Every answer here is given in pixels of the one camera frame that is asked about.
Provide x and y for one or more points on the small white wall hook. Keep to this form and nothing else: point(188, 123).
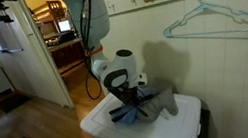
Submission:
point(110, 5)
point(133, 0)

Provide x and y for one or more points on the dark floor mat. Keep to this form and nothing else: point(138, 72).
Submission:
point(11, 103)

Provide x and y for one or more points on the white plastic storage bin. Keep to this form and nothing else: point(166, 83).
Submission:
point(162, 133)

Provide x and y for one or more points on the blue cloth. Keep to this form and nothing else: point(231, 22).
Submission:
point(128, 117)

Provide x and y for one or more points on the white wall shelf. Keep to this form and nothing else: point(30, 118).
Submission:
point(9, 50)

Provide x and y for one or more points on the computer monitor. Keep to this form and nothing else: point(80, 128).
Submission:
point(64, 26)

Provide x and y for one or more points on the wooden chair back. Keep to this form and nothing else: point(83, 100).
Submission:
point(52, 6)

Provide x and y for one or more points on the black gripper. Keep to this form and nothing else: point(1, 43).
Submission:
point(128, 95)

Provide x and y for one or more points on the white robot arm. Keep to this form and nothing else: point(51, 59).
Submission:
point(98, 15)

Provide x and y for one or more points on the white door frame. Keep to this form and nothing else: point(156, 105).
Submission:
point(49, 64)

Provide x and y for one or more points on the wooden cabinet counter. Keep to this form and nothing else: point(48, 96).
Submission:
point(67, 54)

